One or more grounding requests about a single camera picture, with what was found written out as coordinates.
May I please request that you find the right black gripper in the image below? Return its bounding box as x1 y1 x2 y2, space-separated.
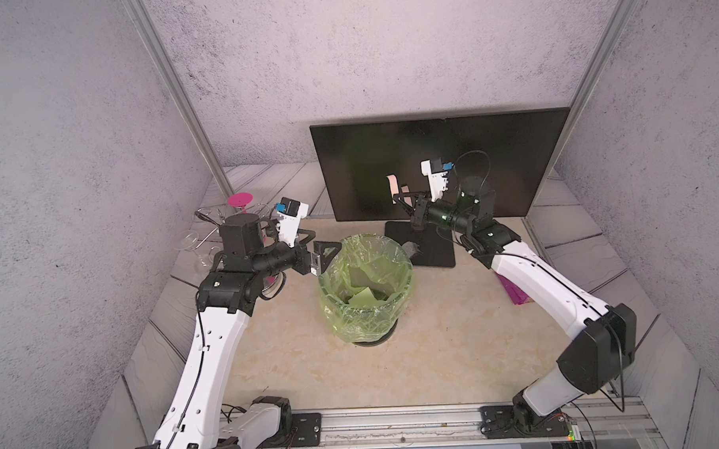
393 189 477 242

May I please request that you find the pink sticky strip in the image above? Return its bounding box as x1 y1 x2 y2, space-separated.
387 175 400 196

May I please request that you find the green sticky note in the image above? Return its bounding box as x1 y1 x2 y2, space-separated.
347 287 388 311

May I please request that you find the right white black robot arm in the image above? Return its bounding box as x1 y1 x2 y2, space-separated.
387 173 637 439

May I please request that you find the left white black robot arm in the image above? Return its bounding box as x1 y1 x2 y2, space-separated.
136 212 343 449

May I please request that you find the black monitor stand base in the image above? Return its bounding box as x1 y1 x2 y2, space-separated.
385 221 456 268

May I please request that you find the black computer monitor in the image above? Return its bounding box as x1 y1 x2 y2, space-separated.
310 108 569 221

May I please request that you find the green bag lined trash bin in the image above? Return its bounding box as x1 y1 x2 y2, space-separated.
319 234 414 347

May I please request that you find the clear wine glass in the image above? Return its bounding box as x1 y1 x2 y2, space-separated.
176 230 222 274

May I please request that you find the purple snack packet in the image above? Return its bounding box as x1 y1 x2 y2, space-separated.
497 274 531 305

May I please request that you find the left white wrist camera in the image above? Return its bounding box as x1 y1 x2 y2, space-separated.
275 197 309 248

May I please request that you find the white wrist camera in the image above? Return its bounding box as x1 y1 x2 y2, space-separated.
275 197 309 248
421 158 454 202

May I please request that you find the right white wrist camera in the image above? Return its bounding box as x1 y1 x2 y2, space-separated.
421 158 454 202

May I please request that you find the left aluminium corner post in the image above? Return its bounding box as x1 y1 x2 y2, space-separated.
122 0 233 197

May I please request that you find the aluminium corner post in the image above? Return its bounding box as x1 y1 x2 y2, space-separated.
122 0 233 197
538 0 656 180

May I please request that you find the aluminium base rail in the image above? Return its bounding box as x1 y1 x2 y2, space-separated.
141 395 672 449

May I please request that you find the right aluminium corner post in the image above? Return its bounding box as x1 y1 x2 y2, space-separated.
538 0 656 180

